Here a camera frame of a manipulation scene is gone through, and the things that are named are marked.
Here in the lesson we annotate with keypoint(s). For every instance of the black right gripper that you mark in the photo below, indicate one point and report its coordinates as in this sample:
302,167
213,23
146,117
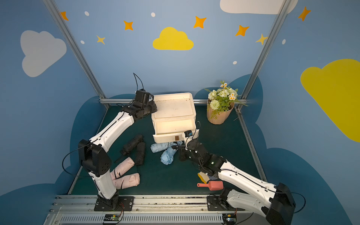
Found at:
183,150

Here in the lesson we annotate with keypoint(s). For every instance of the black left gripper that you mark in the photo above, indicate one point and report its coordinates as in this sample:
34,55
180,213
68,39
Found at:
152,106

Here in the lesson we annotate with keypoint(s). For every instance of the white top drawer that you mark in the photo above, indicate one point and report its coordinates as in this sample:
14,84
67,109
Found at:
175,133

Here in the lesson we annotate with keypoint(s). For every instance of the white three drawer cabinet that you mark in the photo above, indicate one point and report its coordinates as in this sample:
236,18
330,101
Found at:
175,114

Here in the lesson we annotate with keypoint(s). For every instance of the light blue umbrella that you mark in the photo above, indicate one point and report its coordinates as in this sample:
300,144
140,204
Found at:
168,155
158,147

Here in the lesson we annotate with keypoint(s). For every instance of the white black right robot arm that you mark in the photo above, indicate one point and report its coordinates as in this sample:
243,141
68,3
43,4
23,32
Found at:
274,202

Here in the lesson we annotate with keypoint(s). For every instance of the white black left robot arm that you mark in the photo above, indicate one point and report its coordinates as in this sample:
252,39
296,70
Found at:
104,139

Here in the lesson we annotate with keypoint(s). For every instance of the blue dotted work glove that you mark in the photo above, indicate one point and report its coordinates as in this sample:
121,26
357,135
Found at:
206,178

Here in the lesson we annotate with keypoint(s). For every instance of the pink plastic scoop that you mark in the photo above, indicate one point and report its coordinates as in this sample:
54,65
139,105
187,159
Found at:
212,185

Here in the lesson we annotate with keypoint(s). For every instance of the tan ribbed flower pot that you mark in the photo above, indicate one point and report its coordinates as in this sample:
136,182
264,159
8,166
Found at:
218,118

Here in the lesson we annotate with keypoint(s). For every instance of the white and green flowers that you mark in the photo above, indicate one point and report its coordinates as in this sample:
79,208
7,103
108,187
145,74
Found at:
221,98

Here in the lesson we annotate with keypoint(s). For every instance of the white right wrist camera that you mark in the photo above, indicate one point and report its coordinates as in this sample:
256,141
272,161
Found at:
190,135

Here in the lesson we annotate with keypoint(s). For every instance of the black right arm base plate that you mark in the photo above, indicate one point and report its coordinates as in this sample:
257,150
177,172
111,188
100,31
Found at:
215,203

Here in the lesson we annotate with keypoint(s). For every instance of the aluminium frame left floor rail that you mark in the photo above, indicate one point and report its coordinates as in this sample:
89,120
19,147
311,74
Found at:
84,155

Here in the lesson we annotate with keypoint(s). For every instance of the aluminium frame floor rail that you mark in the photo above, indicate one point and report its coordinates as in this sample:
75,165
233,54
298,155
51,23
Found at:
251,145
84,155

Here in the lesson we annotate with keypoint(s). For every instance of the aluminium frame back rail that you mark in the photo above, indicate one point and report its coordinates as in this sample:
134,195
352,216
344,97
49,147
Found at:
126,101

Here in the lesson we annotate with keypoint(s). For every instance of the aluminium frame right floor rail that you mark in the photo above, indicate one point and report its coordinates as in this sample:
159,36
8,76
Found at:
251,145

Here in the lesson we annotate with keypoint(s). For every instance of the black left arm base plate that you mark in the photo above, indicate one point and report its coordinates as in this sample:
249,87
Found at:
115,204

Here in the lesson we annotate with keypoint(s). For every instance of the aluminium frame left post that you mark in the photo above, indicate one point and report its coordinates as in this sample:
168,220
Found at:
61,23

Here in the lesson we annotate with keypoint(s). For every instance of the aluminium frame post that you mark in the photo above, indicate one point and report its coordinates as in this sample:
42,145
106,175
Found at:
61,23
279,20

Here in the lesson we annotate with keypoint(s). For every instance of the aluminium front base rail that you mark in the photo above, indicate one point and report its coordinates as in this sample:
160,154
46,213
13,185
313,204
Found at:
147,209

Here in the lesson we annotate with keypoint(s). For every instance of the aluminium frame right post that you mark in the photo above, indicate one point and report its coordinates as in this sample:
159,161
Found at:
279,20

